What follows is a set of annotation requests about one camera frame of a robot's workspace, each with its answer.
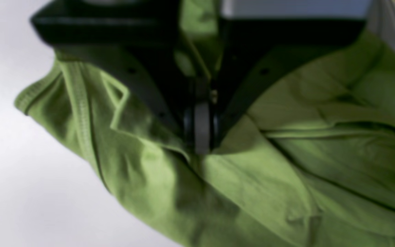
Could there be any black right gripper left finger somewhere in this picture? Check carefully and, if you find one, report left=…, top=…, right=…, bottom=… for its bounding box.
left=31, top=0, right=196, bottom=150

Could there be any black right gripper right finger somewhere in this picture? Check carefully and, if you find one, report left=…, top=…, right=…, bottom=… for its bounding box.
left=211, top=17, right=367, bottom=149

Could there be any green T-shirt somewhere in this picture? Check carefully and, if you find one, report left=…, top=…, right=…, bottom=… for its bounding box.
left=15, top=0, right=395, bottom=247

